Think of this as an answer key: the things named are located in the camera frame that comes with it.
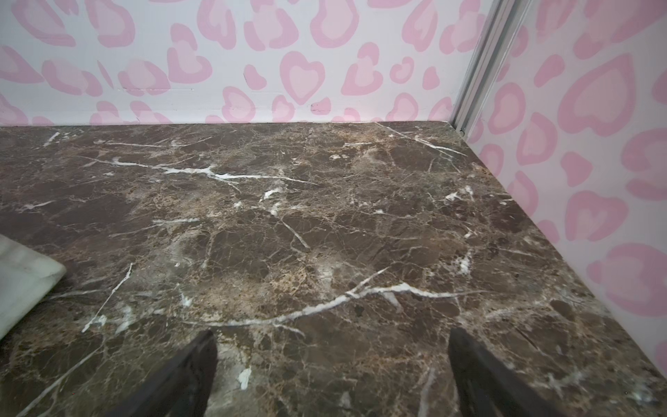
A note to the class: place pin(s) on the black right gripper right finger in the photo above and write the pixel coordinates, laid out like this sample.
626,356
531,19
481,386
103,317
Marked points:
486,387

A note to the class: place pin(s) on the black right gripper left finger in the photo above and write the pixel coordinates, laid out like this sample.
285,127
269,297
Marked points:
181,387

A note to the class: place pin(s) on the white canvas tote bag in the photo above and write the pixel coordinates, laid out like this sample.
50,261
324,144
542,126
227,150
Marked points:
26,277

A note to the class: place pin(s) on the aluminium corner frame post right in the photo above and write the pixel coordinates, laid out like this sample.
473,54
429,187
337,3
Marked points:
494,45

